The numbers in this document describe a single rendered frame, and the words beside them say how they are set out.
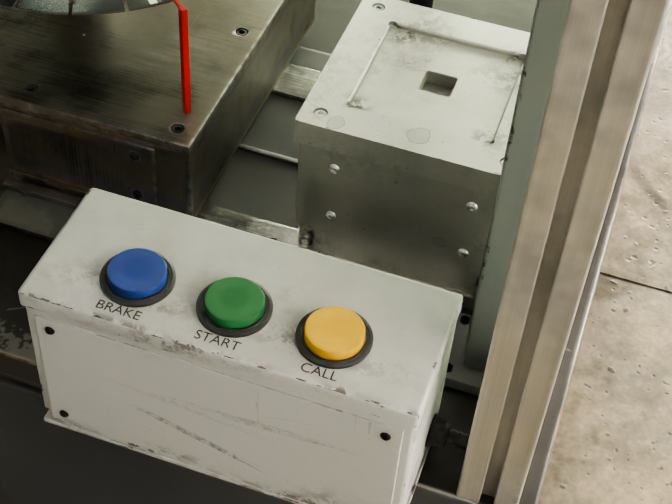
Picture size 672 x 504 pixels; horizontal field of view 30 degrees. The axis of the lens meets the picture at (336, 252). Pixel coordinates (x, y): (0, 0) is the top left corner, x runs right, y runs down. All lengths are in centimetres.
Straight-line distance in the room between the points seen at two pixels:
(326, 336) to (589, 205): 21
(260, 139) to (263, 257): 32
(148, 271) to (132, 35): 34
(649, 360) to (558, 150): 139
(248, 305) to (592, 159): 26
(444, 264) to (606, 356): 103
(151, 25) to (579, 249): 54
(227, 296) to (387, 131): 21
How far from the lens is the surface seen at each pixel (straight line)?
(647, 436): 196
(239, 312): 82
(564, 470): 189
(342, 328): 81
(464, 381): 98
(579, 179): 70
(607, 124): 66
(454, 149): 95
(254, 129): 118
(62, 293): 85
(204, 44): 112
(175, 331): 82
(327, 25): 132
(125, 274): 84
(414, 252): 102
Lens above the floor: 153
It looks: 47 degrees down
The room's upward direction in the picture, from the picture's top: 5 degrees clockwise
